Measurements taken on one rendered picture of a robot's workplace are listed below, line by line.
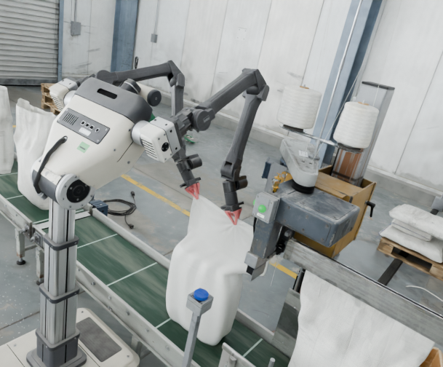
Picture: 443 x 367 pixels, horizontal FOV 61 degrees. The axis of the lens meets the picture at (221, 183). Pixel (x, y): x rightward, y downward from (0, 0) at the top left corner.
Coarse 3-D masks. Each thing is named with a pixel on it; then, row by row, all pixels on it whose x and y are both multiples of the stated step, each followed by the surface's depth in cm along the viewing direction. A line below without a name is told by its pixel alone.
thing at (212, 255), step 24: (192, 216) 191; (216, 216) 178; (192, 240) 189; (216, 240) 180; (240, 240) 171; (192, 264) 182; (216, 264) 177; (240, 264) 173; (168, 288) 196; (192, 288) 185; (216, 288) 176; (240, 288) 180; (168, 312) 199; (192, 312) 188; (216, 312) 180; (216, 336) 184
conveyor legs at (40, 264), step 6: (42, 252) 249; (42, 258) 251; (36, 264) 255; (42, 264) 253; (36, 270) 257; (42, 270) 255; (42, 276) 257; (36, 282) 260; (42, 282) 260; (132, 336) 198; (132, 342) 198; (138, 342) 196; (132, 348) 200; (138, 348) 198; (138, 354) 201; (144, 354) 208
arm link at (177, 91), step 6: (180, 78) 189; (180, 84) 188; (174, 90) 189; (180, 90) 191; (174, 96) 189; (180, 96) 191; (174, 102) 189; (180, 102) 190; (174, 108) 188; (180, 108) 190; (174, 114) 188; (174, 156) 186
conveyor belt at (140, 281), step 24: (96, 240) 254; (120, 240) 260; (96, 264) 231; (120, 264) 235; (144, 264) 240; (120, 288) 215; (144, 288) 219; (144, 312) 202; (168, 336) 189; (240, 336) 199; (216, 360) 181; (264, 360) 187; (288, 360) 190
